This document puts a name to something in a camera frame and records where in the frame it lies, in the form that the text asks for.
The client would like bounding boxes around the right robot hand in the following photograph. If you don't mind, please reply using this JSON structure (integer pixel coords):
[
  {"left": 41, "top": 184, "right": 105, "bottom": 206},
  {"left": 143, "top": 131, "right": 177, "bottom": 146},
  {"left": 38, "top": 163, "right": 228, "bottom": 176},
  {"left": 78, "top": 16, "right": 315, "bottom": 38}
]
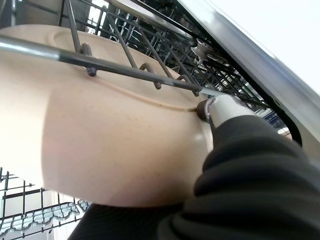
[{"left": 67, "top": 94, "right": 320, "bottom": 240}]

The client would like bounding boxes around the cream round plate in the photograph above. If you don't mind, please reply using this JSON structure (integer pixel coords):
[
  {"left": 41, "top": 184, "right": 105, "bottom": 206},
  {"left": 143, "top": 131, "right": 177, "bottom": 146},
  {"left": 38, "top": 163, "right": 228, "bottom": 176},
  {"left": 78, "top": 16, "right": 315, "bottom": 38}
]
[{"left": 0, "top": 24, "right": 214, "bottom": 209}]

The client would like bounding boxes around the black built-in dishwasher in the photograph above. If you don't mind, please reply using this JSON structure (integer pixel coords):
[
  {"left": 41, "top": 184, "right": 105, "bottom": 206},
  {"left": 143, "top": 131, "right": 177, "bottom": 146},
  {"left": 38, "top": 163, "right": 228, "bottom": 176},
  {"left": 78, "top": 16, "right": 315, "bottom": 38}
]
[{"left": 174, "top": 0, "right": 320, "bottom": 151}]

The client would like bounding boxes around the grey wire dishwasher rack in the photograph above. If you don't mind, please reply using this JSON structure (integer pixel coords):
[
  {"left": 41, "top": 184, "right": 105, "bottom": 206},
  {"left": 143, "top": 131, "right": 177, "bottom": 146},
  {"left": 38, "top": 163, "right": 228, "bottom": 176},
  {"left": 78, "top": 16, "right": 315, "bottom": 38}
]
[{"left": 0, "top": 0, "right": 278, "bottom": 239}]

